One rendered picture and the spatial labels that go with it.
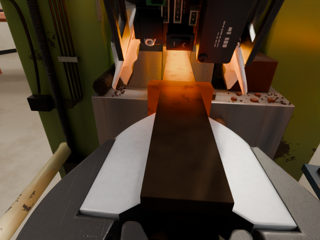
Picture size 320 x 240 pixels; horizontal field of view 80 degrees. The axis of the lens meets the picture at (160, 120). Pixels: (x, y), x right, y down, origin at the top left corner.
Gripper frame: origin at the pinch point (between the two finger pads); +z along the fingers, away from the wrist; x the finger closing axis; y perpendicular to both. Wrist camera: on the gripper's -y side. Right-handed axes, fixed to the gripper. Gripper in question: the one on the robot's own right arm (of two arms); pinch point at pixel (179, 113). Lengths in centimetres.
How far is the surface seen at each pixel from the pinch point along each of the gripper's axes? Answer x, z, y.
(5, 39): -391, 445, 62
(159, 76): -3.3, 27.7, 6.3
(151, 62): -4.8, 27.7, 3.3
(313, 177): 34, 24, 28
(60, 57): -31, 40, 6
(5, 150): -136, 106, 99
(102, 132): -14.7, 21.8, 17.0
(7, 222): -36, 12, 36
